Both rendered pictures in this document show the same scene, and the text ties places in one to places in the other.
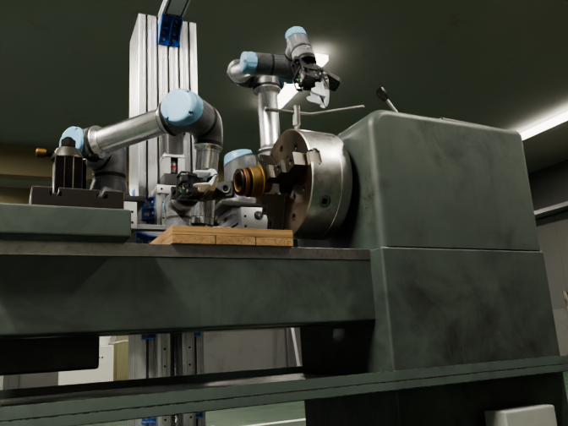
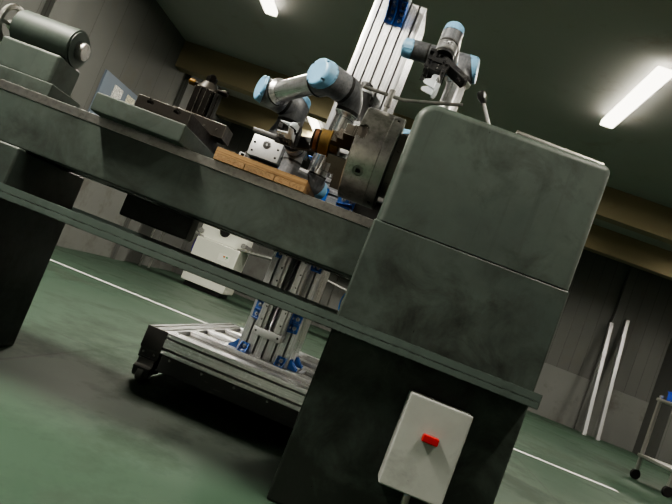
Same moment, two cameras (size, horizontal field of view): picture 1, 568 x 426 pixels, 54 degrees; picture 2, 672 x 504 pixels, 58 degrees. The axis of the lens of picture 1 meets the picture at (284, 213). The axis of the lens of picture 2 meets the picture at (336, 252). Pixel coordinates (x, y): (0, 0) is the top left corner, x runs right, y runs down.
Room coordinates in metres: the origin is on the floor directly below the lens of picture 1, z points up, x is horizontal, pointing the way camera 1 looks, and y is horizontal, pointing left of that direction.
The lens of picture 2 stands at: (-0.12, -1.09, 0.60)
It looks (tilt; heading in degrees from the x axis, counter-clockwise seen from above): 4 degrees up; 31
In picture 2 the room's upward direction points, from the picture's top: 21 degrees clockwise
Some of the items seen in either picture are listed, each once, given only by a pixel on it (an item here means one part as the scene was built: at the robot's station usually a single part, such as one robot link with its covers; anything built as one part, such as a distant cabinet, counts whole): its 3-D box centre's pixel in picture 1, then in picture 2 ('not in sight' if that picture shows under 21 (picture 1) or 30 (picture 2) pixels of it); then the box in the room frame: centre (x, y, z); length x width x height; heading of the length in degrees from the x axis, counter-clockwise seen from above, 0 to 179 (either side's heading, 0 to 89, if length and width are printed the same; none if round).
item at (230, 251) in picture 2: not in sight; (218, 259); (6.71, 4.91, 0.51); 2.17 x 0.55 x 1.02; 114
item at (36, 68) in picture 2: not in sight; (39, 57); (1.02, 1.02, 1.01); 0.30 x 0.20 x 0.29; 117
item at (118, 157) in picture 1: (108, 157); (294, 107); (1.93, 0.63, 1.33); 0.13 x 0.12 x 0.14; 158
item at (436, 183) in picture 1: (407, 201); (479, 206); (1.76, -0.40, 1.06); 0.59 x 0.48 x 0.39; 117
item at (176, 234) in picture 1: (210, 249); (269, 181); (1.44, 0.20, 0.89); 0.36 x 0.30 x 0.04; 27
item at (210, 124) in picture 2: not in sight; (200, 126); (1.36, 0.52, 1.00); 0.20 x 0.10 x 0.05; 117
